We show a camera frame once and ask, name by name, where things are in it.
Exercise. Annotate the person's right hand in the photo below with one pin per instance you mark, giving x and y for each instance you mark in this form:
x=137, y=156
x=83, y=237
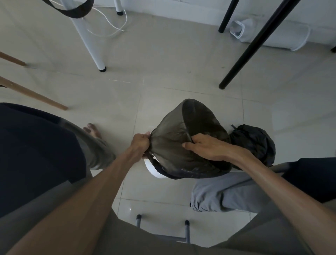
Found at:
x=212, y=149

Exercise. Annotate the white round waste bin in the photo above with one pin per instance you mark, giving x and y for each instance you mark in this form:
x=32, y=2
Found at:
x=154, y=170

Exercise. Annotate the person's left foot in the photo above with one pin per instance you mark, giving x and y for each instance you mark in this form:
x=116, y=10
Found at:
x=92, y=130

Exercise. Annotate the person's leg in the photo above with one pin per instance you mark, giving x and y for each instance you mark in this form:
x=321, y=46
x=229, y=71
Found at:
x=97, y=155
x=225, y=193

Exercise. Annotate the person's left hand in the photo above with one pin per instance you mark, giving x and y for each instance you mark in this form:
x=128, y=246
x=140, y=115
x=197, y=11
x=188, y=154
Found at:
x=139, y=145

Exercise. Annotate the person's left forearm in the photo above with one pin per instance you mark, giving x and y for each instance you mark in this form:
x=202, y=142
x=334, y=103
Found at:
x=86, y=202

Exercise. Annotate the person's left leg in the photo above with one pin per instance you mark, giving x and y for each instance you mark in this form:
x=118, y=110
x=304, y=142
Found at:
x=97, y=155

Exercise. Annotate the black plastic bin liner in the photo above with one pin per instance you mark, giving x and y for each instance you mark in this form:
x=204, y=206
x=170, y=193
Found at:
x=173, y=149

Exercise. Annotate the person's right forearm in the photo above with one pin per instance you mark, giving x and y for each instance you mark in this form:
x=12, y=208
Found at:
x=283, y=191

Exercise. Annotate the white table leg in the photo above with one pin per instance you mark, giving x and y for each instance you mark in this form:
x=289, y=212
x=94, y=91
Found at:
x=118, y=6
x=88, y=42

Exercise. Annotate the person's right thumb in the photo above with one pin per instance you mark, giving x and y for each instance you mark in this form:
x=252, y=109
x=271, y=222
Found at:
x=198, y=137

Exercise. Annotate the person's right leg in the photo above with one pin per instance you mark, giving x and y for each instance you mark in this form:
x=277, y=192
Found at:
x=225, y=193

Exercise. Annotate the wooden chair leg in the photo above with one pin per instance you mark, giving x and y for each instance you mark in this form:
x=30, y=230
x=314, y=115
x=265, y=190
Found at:
x=13, y=59
x=34, y=94

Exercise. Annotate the white tipped-over waste bin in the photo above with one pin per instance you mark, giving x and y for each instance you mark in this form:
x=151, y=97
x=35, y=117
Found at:
x=278, y=34

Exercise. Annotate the person's left thumb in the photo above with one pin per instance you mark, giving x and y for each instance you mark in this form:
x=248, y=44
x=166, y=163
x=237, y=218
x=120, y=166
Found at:
x=147, y=135

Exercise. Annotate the grey metal stool frame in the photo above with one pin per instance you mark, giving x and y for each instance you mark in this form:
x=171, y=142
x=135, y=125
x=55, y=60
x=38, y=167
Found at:
x=162, y=236

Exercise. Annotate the tied black garbage bag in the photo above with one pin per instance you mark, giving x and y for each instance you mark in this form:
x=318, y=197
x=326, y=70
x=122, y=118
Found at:
x=256, y=143

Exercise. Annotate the black table leg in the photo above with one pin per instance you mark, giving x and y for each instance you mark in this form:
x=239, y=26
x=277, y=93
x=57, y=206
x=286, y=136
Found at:
x=227, y=15
x=258, y=43

